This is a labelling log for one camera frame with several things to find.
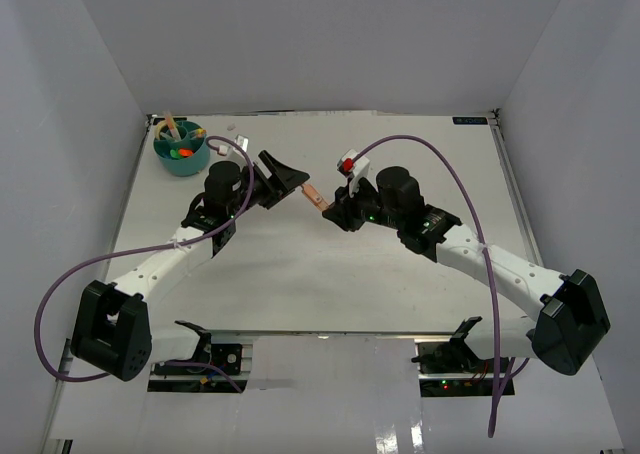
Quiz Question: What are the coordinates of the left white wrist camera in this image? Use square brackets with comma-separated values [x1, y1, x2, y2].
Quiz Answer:
[217, 135, 249, 158]

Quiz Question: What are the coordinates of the teal round organizer container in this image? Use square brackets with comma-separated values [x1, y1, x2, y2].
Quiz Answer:
[153, 119, 210, 177]

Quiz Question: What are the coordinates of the orange clear highlighter pen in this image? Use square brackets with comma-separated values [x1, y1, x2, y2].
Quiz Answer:
[163, 110, 179, 133]

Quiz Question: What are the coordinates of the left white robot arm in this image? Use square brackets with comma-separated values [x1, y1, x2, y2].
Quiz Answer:
[70, 151, 310, 381]

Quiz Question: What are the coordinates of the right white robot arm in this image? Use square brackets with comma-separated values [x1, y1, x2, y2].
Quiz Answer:
[322, 166, 611, 376]

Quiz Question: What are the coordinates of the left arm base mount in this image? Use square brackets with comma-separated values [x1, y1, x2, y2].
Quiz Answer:
[147, 343, 253, 394]

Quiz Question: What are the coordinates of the beige tape roll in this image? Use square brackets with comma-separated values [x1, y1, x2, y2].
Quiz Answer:
[154, 123, 170, 140]

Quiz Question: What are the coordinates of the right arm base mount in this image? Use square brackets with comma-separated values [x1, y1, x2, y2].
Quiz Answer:
[411, 316, 494, 398]

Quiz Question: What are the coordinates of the blue label sticker right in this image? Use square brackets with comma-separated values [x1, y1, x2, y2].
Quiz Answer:
[452, 116, 488, 125]

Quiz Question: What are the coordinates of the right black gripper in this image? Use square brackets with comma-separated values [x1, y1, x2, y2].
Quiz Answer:
[323, 177, 403, 233]

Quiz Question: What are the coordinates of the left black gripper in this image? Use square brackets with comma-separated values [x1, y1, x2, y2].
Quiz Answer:
[228, 151, 310, 219]

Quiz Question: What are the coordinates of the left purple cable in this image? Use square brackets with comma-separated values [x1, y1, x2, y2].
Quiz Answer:
[33, 135, 256, 393]

